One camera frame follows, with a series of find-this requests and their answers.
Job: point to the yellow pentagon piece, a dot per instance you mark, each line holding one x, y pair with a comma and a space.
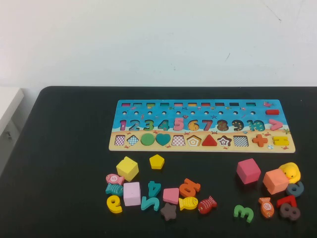
156, 161

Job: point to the pink number five piece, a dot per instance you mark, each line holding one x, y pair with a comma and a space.
178, 119

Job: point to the teal heart piece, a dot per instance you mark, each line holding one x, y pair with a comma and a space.
163, 138

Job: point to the green circle piece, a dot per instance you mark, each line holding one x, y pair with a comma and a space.
147, 139

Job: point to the red triangle piece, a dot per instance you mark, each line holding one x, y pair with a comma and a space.
209, 142

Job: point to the teal number four piece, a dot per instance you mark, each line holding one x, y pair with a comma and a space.
152, 188

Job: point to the orange number ten piece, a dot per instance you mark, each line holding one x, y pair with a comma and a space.
194, 185

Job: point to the pink trapezoid piece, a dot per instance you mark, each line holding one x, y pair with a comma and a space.
171, 196

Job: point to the teal number two piece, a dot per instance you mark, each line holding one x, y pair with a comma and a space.
155, 202

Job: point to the teal striped fish piece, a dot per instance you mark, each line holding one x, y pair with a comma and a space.
114, 189

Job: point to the colourful wooden puzzle board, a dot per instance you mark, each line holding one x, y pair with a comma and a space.
247, 109

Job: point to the yellow fish piece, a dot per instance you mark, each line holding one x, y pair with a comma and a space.
188, 203

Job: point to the brown star piece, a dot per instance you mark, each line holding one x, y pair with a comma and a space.
168, 212

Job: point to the yellow number six piece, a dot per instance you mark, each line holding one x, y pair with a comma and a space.
118, 209

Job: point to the red fish piece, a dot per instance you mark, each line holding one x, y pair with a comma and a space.
206, 206

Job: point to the orange plus sign piece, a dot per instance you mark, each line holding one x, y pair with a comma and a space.
260, 140

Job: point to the red minus sign piece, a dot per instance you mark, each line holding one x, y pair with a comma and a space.
272, 112

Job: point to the pink greater-than sign piece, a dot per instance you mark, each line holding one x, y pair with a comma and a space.
280, 124

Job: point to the yellow equals sign piece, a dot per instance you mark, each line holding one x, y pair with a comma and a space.
280, 140

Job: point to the green number three piece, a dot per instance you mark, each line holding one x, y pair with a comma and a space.
249, 213

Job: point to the red number seven piece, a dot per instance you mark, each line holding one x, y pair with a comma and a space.
284, 200

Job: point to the blue-grey number nine piece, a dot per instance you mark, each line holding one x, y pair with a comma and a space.
301, 187

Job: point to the brown number eight piece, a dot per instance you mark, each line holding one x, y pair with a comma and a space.
290, 211

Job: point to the yellow wooden cube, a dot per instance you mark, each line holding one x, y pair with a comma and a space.
126, 167

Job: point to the pink fish number five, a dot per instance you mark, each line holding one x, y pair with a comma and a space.
114, 179

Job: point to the lilac wooden cube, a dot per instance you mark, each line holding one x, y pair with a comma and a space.
132, 194

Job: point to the magenta wooden cube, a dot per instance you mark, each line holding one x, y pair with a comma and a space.
247, 169

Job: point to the salmon wooden cube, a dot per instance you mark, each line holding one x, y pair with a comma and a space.
275, 182

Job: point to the yellow rubber duck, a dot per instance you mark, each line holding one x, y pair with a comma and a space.
289, 172

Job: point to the orange fish number ten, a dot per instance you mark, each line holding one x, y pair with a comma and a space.
267, 210

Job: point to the white cabinet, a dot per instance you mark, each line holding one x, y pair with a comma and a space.
10, 106

